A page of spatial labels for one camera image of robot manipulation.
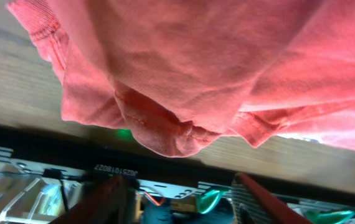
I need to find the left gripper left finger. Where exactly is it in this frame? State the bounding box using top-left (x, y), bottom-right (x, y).
top-left (50, 175), bottom-right (134, 224)

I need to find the red t-shirt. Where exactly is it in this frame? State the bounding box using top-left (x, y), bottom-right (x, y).
top-left (7, 0), bottom-right (355, 157)

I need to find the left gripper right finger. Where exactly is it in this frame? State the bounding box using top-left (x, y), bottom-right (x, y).
top-left (231, 173), bottom-right (312, 224)

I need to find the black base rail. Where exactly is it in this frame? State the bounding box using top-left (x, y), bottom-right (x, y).
top-left (0, 121), bottom-right (355, 224)

